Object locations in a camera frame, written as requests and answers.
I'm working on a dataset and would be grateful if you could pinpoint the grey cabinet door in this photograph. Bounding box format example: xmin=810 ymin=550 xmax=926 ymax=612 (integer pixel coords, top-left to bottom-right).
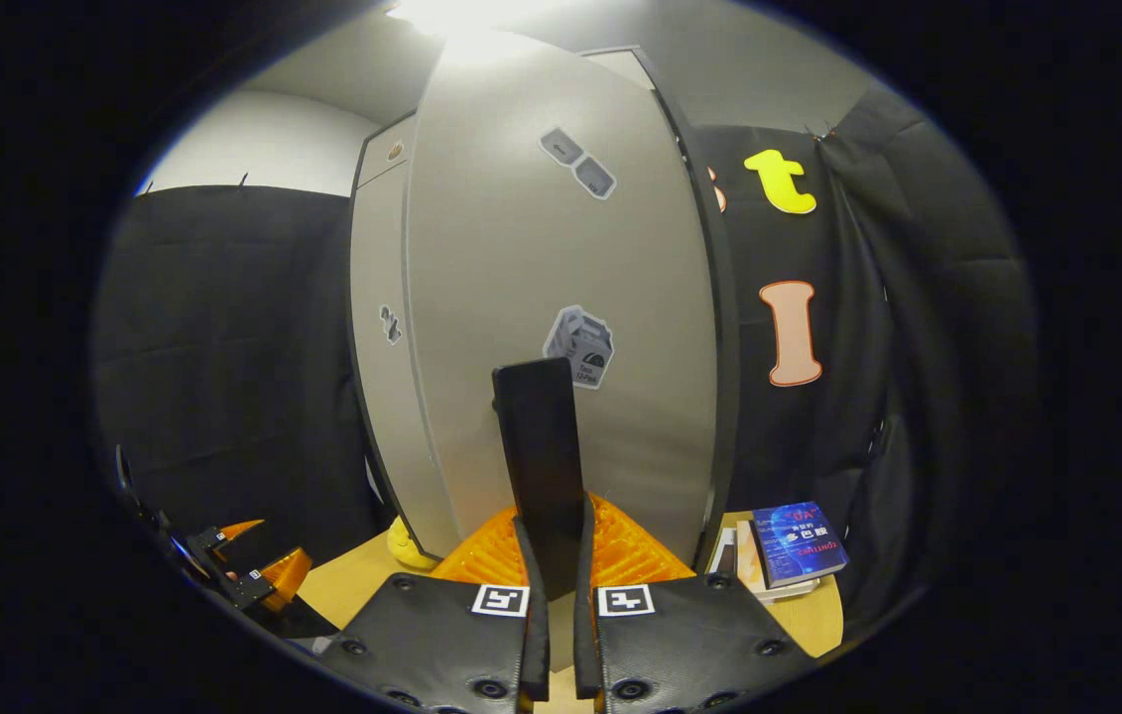
xmin=350 ymin=164 xmax=462 ymax=561
xmin=402 ymin=30 xmax=720 ymax=601

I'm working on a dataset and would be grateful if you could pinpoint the grey double-door shoe cabinet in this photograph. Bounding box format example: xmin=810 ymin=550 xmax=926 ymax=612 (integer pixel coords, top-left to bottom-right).
xmin=347 ymin=45 xmax=742 ymax=586

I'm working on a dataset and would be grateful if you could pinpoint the beige book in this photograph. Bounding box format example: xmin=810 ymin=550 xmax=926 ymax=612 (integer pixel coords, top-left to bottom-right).
xmin=734 ymin=518 xmax=819 ymax=603

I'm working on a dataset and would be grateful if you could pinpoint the black backdrop cloth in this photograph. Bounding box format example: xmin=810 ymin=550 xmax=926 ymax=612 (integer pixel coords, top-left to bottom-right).
xmin=89 ymin=84 xmax=1043 ymax=636

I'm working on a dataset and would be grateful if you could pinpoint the large ceiling light panel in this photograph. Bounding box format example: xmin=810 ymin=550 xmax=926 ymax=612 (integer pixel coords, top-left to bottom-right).
xmin=387 ymin=0 xmax=571 ymax=46

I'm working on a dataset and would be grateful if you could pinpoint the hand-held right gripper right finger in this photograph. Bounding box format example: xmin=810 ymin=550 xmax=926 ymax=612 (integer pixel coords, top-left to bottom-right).
xmin=572 ymin=493 xmax=814 ymax=714

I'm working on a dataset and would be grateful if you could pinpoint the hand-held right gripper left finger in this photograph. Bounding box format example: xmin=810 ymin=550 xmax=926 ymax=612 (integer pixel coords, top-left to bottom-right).
xmin=317 ymin=506 xmax=552 ymax=714

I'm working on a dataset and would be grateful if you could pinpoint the blue book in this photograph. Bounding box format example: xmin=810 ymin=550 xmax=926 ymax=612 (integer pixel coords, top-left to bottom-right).
xmin=751 ymin=501 xmax=851 ymax=591

